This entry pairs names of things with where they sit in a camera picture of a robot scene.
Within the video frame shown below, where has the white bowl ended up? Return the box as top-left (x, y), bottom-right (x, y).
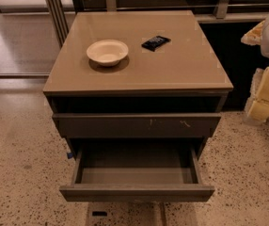
top-left (87, 40), bottom-right (129, 67)

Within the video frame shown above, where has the grey drawer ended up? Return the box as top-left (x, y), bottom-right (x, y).
top-left (53, 113), bottom-right (221, 138)
top-left (60, 139), bottom-right (214, 202)

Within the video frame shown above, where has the black snack packet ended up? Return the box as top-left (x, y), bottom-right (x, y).
top-left (141, 36), bottom-right (171, 52)

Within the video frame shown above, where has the grey drawer cabinet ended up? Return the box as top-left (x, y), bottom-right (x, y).
top-left (43, 11), bottom-right (232, 153)

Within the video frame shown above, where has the grey top drawer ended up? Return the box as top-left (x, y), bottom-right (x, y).
top-left (53, 113), bottom-right (221, 138)

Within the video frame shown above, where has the black floor outlet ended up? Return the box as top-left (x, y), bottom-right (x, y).
top-left (92, 211), bottom-right (107, 217)

